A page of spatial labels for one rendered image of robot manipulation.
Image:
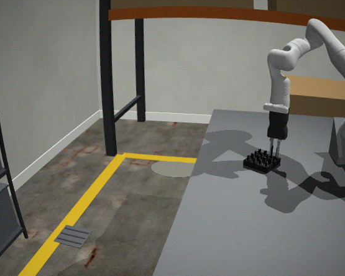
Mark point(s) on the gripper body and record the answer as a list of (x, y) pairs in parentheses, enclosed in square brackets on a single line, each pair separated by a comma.
[(278, 112)]

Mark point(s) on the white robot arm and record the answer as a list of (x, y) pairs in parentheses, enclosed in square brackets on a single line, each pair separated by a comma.
[(317, 34)]

